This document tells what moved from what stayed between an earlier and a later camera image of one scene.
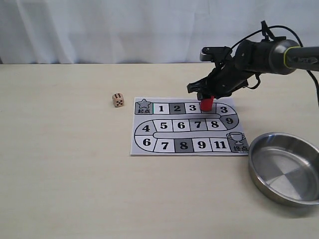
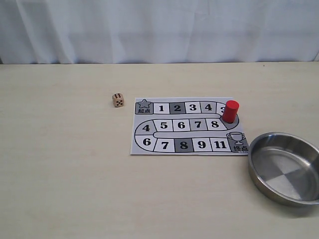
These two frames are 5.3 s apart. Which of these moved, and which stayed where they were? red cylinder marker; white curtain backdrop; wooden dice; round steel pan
Moved: red cylinder marker
Stayed: wooden dice; round steel pan; white curtain backdrop
